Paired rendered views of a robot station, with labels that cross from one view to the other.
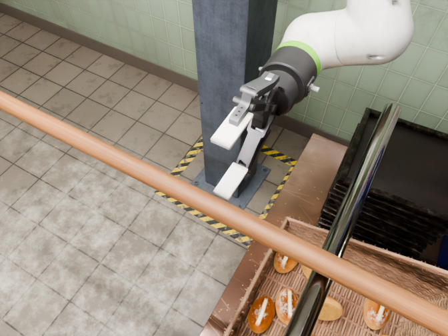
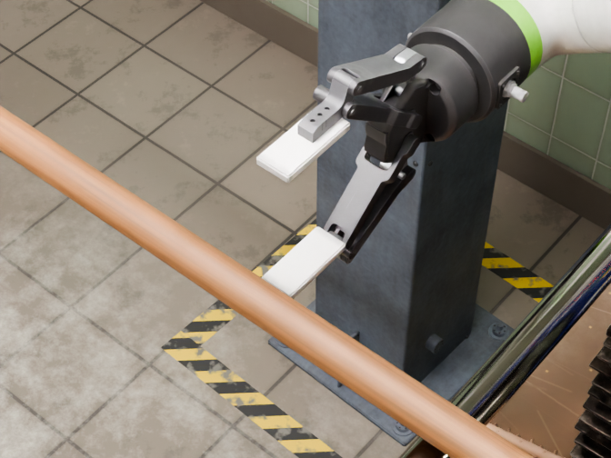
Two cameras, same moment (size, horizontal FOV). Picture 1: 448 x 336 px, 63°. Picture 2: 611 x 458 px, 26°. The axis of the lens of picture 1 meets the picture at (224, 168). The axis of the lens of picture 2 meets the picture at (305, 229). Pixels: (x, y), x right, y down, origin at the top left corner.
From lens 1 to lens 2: 0.45 m
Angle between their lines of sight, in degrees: 8
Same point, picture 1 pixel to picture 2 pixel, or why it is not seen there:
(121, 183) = (72, 308)
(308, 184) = (574, 360)
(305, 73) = (494, 57)
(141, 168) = (120, 202)
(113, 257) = not seen: outside the picture
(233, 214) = (278, 306)
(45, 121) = not seen: outside the picture
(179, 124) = not seen: hidden behind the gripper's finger
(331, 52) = (565, 20)
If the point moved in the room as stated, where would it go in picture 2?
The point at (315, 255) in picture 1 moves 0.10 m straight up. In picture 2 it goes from (414, 396) to (424, 304)
